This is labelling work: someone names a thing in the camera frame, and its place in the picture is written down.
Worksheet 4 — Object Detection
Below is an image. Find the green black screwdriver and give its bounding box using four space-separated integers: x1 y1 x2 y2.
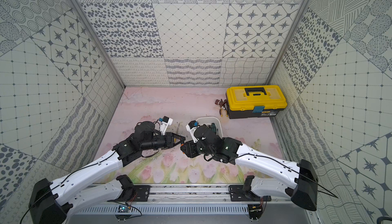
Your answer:
210 123 218 135

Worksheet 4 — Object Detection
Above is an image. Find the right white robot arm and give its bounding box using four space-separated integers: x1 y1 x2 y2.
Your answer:
180 125 318 211

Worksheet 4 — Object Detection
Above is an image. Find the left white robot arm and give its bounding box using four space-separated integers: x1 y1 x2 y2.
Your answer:
28 121 185 224

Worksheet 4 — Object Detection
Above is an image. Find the white rectangular storage tray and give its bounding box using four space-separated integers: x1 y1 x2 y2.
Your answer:
196 116 223 138

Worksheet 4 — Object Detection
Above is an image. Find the yellow black toolbox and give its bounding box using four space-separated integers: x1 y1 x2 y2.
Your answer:
225 85 287 119

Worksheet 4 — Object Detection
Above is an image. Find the green circuit board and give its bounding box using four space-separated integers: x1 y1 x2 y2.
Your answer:
117 205 130 213

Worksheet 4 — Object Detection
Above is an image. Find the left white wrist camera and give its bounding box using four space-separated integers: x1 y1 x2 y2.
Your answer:
158 116 173 135

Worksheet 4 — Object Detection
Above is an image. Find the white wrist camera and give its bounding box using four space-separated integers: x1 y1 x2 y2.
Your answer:
158 116 173 135
186 121 198 143

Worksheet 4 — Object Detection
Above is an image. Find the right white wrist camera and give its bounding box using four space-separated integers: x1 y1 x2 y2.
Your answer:
186 121 198 143

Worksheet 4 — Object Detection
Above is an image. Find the brown clamp with wires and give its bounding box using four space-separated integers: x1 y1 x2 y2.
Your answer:
215 99 228 117

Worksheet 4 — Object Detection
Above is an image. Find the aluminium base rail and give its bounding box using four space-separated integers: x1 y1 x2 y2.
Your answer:
61 183 319 217

